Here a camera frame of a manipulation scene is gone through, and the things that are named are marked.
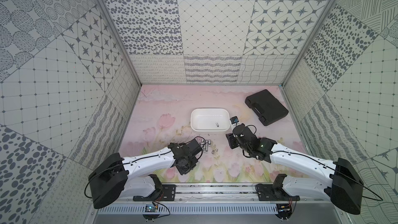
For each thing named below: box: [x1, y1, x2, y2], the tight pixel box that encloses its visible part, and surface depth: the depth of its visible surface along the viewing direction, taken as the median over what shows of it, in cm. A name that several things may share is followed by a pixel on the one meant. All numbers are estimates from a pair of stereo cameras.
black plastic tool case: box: [245, 89, 289, 126], surface depth 106 cm
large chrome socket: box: [203, 142, 209, 153], surface depth 90 cm
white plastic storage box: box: [190, 107, 232, 134], surface depth 100 cm
